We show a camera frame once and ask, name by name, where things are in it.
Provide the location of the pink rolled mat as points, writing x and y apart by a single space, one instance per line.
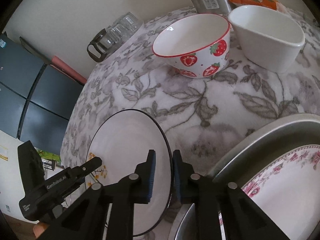
67 70

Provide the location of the strawberry pattern bowl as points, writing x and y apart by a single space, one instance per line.
196 46

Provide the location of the grey floral tablecloth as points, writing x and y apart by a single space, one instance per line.
205 117

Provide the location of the white plate black rim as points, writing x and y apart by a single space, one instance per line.
122 142

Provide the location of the orange snack packet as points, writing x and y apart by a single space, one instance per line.
271 4

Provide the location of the upturned drinking glass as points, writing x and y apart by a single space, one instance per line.
126 26

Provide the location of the large stainless steel basin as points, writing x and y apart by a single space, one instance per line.
265 145

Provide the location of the dark grey refrigerator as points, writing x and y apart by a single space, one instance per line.
36 99

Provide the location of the white square bowl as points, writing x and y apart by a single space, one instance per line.
267 37

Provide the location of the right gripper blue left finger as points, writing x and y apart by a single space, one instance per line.
146 174

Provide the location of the pink floral rimmed plate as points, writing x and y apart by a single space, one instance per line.
287 190

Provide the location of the person's left hand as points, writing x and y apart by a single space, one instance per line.
39 229

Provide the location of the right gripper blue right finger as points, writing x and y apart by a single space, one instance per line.
184 185

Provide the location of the glass teapot black handle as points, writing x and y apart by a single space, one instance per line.
103 42

